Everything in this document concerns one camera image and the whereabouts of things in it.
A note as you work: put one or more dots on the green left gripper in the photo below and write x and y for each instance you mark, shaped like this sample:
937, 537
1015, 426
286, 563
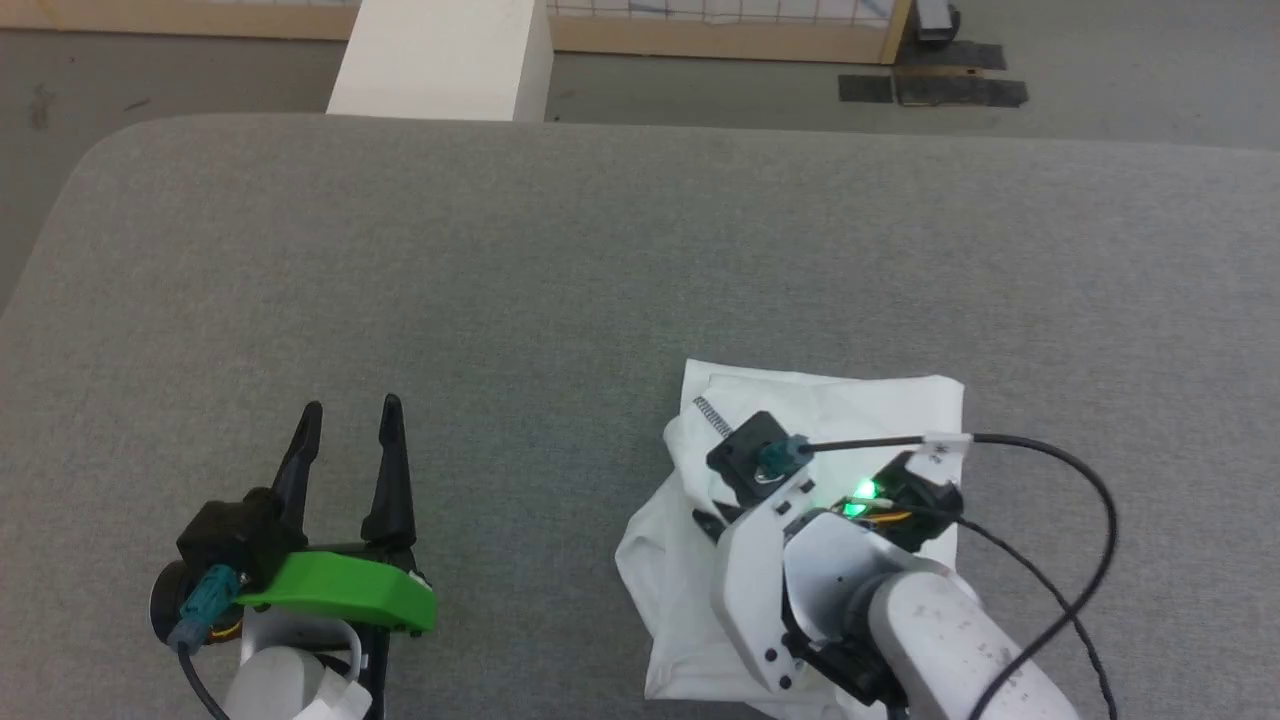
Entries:
340, 590

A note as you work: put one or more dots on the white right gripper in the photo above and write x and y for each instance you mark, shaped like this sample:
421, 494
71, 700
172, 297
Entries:
780, 580

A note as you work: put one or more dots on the white long-sleeve shirt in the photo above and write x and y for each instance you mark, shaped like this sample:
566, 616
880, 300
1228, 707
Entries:
900, 410

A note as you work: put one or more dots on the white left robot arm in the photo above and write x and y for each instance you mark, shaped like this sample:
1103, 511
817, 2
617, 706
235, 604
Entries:
285, 685

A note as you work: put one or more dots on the white rectangular block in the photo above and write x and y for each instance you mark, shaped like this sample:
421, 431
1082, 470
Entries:
440, 60

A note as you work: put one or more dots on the small black floor tape patch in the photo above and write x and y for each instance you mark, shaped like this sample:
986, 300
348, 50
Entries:
865, 89

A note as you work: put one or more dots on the long black floor tape patch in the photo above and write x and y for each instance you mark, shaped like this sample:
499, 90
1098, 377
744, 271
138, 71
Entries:
960, 90

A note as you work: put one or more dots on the dark grey floor tape patch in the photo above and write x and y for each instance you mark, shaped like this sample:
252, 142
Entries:
950, 55

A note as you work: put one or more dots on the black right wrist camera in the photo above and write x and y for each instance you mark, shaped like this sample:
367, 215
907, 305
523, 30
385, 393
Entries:
745, 455

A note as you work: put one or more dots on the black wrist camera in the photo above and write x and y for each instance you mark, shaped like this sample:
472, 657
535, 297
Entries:
745, 455
235, 540

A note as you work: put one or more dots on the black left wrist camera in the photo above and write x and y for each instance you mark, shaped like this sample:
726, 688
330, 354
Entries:
235, 540

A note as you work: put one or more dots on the light wooden panel frame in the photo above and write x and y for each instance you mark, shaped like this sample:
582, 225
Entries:
700, 40

